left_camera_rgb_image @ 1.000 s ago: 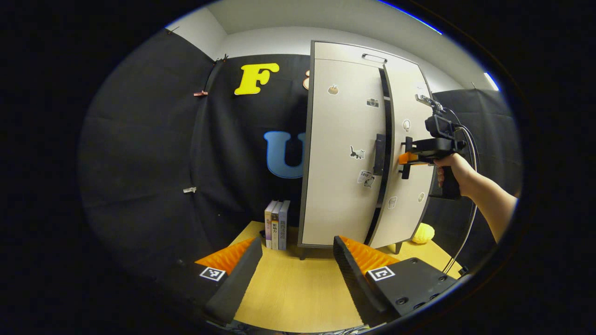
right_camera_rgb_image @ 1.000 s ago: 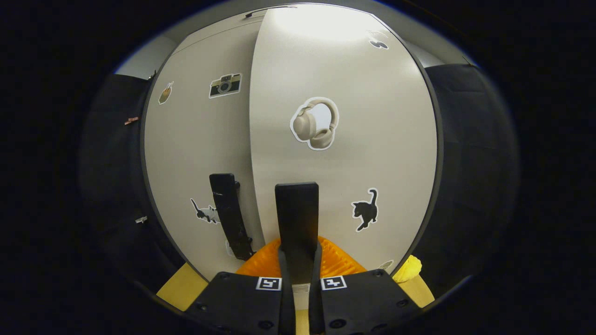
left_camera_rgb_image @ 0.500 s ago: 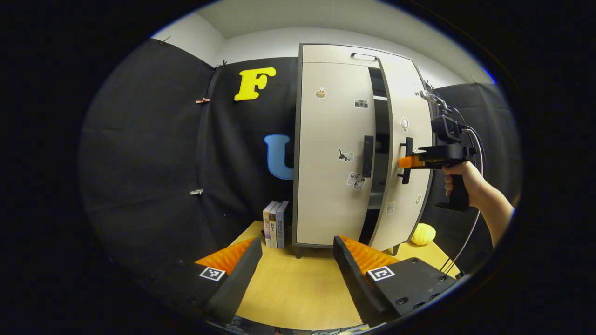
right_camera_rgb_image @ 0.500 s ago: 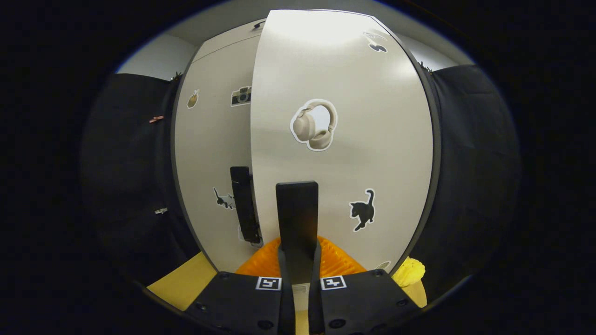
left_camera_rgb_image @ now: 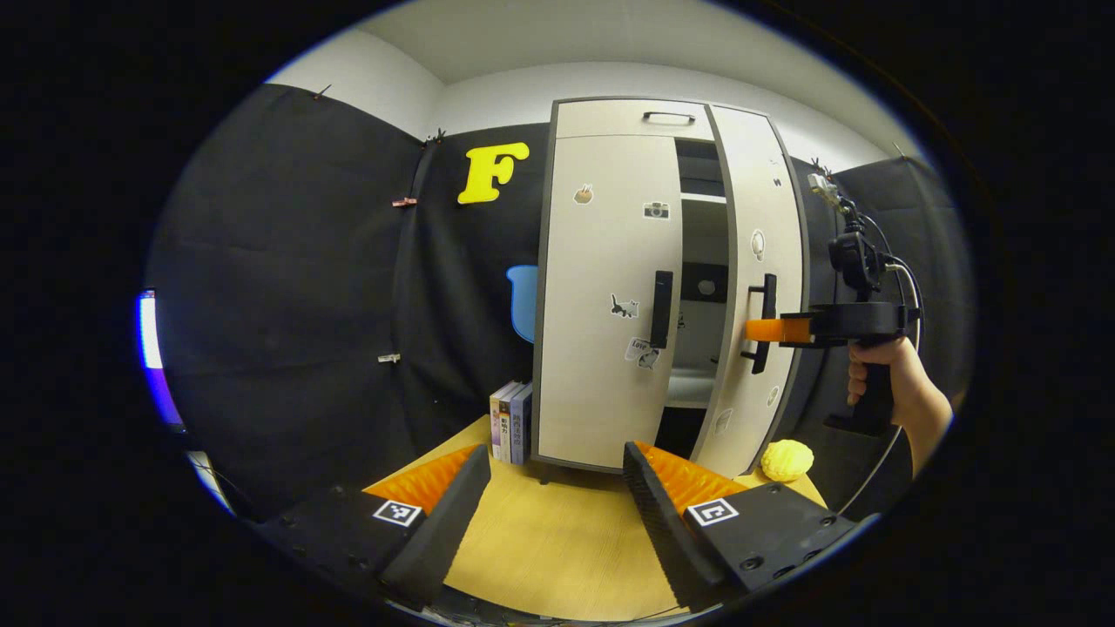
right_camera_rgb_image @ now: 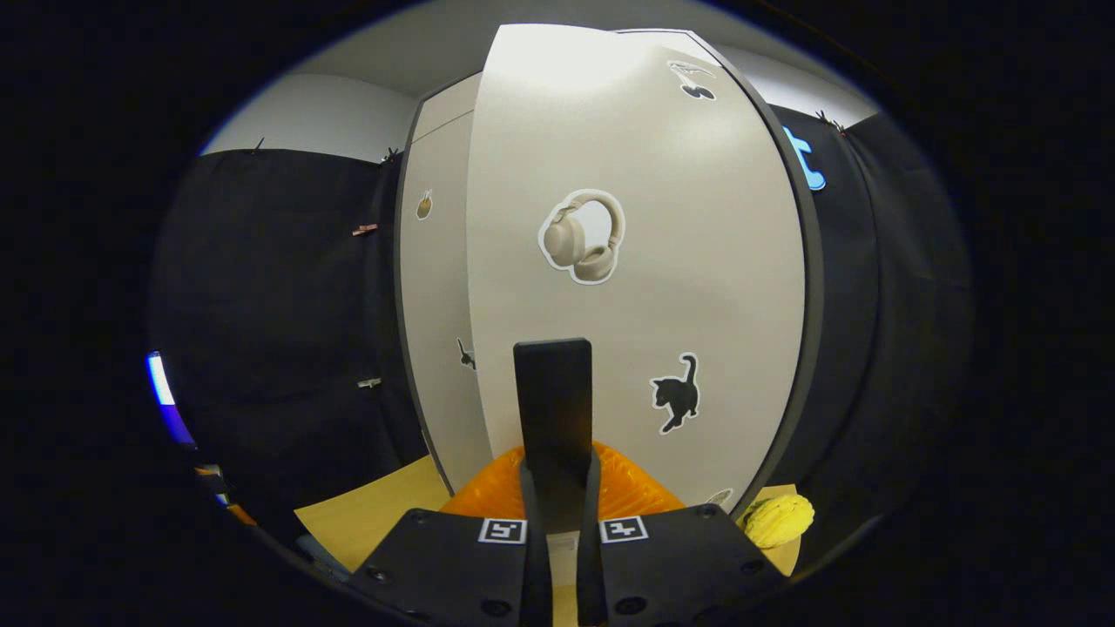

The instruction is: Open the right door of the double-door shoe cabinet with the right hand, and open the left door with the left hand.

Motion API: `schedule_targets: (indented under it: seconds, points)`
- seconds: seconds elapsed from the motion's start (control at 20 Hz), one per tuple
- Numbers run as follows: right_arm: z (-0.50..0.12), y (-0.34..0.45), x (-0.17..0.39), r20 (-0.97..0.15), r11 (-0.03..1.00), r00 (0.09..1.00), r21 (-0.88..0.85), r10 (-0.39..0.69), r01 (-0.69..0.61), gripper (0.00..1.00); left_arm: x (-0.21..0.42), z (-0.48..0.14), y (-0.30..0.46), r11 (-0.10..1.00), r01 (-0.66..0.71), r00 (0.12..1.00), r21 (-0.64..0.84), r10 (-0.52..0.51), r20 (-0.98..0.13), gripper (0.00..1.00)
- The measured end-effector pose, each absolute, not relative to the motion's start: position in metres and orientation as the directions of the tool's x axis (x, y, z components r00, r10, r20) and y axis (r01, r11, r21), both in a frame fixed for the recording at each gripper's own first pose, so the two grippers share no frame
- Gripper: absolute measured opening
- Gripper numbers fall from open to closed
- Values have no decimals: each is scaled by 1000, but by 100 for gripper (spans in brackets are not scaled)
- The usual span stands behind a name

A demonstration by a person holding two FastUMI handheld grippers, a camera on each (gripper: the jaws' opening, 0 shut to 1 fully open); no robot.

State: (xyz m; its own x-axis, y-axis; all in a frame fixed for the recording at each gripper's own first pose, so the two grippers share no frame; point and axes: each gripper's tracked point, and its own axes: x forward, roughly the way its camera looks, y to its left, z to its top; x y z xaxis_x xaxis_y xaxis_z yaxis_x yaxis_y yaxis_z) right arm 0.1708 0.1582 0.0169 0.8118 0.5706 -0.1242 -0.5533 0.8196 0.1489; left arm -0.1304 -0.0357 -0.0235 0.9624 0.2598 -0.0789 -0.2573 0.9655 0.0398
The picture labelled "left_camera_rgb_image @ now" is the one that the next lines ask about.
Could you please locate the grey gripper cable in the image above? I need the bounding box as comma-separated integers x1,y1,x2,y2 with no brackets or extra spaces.
836,213,926,516

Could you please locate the beige double-door shoe cabinet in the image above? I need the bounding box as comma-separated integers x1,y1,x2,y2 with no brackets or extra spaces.
531,96,811,480

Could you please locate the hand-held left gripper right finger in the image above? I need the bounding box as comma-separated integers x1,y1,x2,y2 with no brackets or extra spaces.
622,441,881,612

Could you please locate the black backdrop cloth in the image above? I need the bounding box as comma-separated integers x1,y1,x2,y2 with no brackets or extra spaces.
144,84,554,523
788,157,972,515

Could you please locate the beige cabinet door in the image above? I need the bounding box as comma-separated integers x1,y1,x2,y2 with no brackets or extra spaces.
536,135,683,471
693,104,807,480

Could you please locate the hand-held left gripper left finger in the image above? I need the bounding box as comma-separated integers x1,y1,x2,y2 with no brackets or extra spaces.
257,444,493,612

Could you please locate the bright screen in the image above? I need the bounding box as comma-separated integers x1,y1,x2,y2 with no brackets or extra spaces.
138,290,186,429

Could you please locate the black door handle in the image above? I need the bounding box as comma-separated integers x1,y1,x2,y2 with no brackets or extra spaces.
740,273,778,375
649,271,673,349

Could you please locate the brown spine book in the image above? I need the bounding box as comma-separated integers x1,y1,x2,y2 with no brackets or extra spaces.
498,383,524,463

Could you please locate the yellow bumpy ball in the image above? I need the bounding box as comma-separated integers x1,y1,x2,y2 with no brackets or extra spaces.
760,439,815,483

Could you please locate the purple book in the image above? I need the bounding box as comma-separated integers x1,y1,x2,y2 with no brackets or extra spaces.
510,383,534,466

